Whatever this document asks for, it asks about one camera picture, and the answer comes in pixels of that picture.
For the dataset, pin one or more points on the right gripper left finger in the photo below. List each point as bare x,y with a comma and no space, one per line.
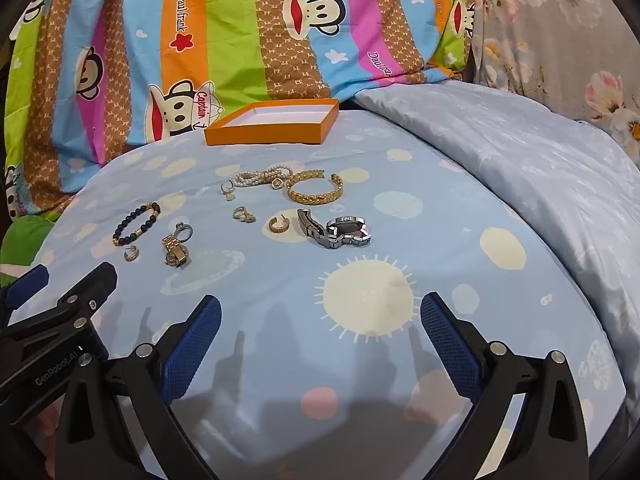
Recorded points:
93,438

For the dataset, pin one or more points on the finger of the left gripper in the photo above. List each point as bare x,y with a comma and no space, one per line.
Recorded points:
80,289
25,287

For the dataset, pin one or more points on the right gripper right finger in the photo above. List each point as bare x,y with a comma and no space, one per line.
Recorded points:
549,440

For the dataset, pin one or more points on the small silver hoop earring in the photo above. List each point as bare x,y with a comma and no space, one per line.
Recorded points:
131,253

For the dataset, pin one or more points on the gold link wristwatch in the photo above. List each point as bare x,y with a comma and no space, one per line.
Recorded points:
176,254

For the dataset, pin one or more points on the gold pearl drop earring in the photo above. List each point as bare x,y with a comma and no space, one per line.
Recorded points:
227,189

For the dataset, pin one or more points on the gold double ring earring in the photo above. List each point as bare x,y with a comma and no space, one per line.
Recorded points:
242,214

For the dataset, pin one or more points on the gold hoop earring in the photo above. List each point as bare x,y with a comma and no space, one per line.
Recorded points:
279,224

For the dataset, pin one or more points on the gold braided cuff bangle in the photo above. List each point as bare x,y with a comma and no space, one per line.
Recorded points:
314,188

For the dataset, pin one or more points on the silver metal wristwatch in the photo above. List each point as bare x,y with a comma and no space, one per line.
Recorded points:
341,231

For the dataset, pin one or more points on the orange jewelry box tray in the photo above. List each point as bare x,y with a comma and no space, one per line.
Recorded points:
298,121

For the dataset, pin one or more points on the colourful monkey cartoon quilt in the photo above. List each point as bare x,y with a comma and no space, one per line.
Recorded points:
91,79

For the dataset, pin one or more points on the pale blue plain duvet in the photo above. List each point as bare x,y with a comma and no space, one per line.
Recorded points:
567,180

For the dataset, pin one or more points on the grey floral bedsheet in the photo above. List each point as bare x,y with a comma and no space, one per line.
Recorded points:
577,57

